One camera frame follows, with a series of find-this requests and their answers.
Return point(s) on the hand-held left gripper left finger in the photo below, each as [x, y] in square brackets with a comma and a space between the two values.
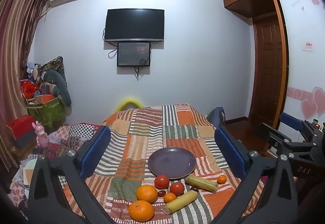
[95, 149]

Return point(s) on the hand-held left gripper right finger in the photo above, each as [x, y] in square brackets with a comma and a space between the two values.
[228, 152]

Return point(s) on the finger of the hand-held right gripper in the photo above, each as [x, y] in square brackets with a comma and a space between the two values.
[271, 137]
[292, 122]

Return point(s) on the small mandarin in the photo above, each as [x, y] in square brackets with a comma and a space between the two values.
[221, 179]
[169, 197]

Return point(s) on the small dark red fruit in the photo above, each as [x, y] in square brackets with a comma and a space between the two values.
[194, 189]
[161, 193]

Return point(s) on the purple plate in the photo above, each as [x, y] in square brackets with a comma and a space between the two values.
[172, 163]

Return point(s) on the red tomato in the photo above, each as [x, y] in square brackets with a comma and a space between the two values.
[176, 189]
[161, 181]

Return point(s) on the yellow corn cob with stalk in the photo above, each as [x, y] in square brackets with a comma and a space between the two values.
[181, 201]

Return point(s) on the large orange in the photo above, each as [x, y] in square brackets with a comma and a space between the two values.
[147, 194]
[141, 210]

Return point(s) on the blue bag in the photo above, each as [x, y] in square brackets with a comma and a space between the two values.
[214, 117]

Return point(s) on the striped patchwork blanket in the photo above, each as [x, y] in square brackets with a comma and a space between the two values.
[142, 137]

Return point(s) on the white wardrobe door with hearts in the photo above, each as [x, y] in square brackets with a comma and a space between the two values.
[302, 74]

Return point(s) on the pink doll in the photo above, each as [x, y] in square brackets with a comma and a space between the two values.
[42, 136]

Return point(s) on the brown wooden door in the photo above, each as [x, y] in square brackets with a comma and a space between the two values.
[269, 69]

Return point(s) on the green storage box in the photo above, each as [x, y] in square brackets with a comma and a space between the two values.
[47, 112]

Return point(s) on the grey plush toy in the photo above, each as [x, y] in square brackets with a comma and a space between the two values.
[59, 84]

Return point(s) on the red box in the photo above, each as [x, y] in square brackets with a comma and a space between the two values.
[21, 126]

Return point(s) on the red plastic bag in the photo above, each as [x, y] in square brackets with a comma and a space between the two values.
[30, 89]

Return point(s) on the patterned dark cushion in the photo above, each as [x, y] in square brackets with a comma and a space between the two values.
[54, 64]

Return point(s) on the striped brown curtain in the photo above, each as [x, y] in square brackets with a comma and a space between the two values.
[15, 48]

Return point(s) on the small wall monitor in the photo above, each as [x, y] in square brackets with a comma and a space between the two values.
[133, 54]

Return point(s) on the black wall television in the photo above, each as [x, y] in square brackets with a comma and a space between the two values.
[134, 24]

